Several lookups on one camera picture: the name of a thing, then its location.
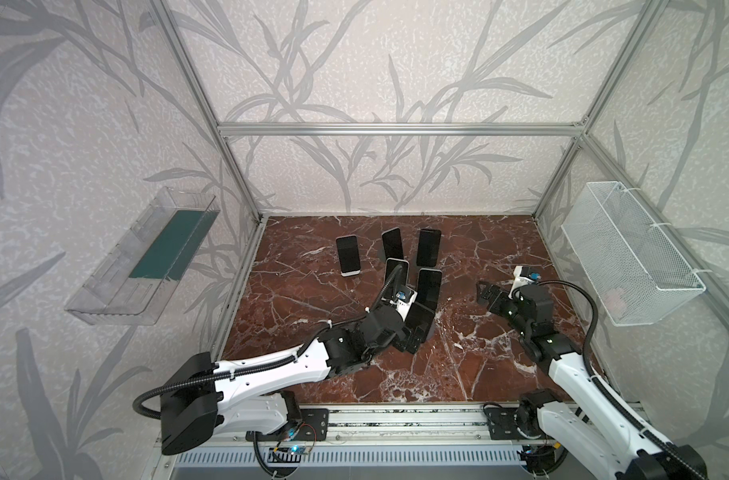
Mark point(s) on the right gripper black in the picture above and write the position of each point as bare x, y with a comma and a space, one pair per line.
496, 298

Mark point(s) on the black phone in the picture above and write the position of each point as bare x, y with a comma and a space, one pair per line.
392, 244
428, 288
419, 321
428, 247

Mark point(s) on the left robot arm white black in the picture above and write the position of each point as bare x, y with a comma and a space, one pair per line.
204, 398

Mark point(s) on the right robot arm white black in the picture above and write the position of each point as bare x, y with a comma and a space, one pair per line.
568, 366

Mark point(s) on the phone with white edge far-left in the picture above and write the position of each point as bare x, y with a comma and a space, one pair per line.
349, 255

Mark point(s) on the green mat in tray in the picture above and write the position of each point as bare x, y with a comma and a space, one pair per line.
171, 252

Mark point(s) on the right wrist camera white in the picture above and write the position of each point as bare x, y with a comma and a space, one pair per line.
524, 275

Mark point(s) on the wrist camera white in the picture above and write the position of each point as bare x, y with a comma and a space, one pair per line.
402, 300
524, 275

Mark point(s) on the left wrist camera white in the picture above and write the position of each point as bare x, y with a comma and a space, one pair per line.
402, 300

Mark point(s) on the white wire mesh basket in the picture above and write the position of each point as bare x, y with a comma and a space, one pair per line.
638, 274

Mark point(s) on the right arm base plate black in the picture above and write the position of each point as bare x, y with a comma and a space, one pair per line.
507, 423

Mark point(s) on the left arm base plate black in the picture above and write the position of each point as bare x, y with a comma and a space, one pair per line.
312, 427

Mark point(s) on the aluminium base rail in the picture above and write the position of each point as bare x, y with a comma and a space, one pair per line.
443, 423

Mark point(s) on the clear acrylic wall tray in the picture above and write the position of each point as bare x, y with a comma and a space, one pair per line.
135, 282

